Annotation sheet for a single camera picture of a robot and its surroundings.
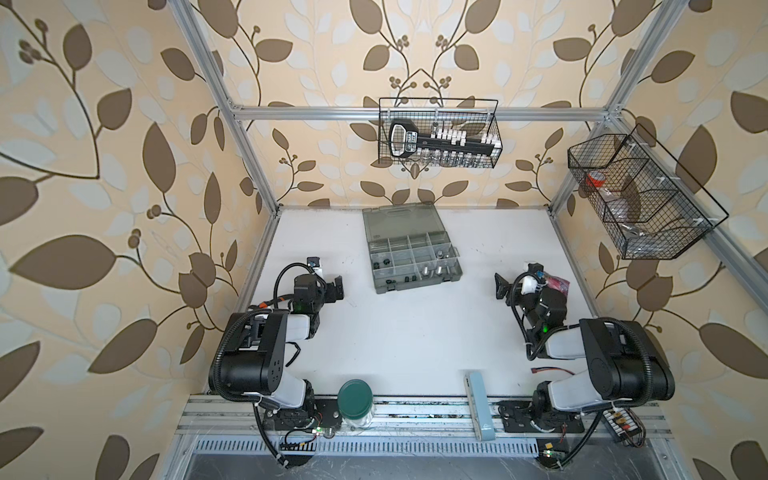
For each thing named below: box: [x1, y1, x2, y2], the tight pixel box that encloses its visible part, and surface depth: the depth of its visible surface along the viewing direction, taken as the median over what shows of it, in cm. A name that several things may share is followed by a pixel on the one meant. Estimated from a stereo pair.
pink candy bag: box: [544, 271, 570, 297], surface depth 98 cm
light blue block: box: [464, 372, 496, 441], surface depth 72 cm
